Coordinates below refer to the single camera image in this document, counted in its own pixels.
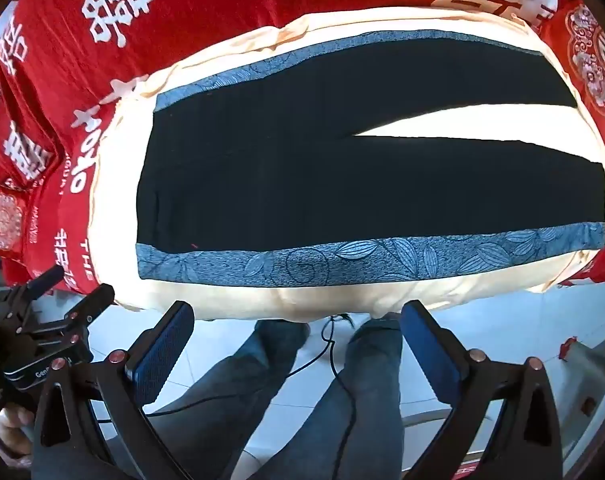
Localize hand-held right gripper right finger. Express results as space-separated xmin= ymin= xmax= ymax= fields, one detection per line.
xmin=400 ymin=300 xmax=566 ymax=480

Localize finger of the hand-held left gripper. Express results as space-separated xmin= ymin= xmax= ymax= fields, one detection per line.
xmin=47 ymin=283 xmax=116 ymax=342
xmin=7 ymin=264 xmax=66 ymax=307

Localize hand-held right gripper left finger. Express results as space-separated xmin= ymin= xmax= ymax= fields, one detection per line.
xmin=32 ymin=301 xmax=198 ymax=480

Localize black pants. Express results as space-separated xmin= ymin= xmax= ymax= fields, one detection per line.
xmin=135 ymin=35 xmax=605 ymax=257

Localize person's left hand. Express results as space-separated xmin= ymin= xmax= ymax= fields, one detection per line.
xmin=0 ymin=406 xmax=36 ymax=467

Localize red embroidered pillow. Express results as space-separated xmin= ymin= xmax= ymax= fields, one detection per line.
xmin=0 ymin=180 xmax=38 ymax=262
xmin=563 ymin=4 xmax=605 ymax=122

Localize person's left leg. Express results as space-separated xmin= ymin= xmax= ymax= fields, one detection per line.
xmin=32 ymin=319 xmax=312 ymax=480

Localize person's legs in jeans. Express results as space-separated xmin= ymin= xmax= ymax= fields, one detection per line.
xmin=247 ymin=312 xmax=408 ymax=480

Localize cream cloth with blue bands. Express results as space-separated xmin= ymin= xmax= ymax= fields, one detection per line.
xmin=90 ymin=7 xmax=605 ymax=325

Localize red printed blanket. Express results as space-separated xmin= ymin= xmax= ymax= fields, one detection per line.
xmin=0 ymin=0 xmax=605 ymax=306

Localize black cable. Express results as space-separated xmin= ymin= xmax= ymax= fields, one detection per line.
xmin=95 ymin=312 xmax=359 ymax=461

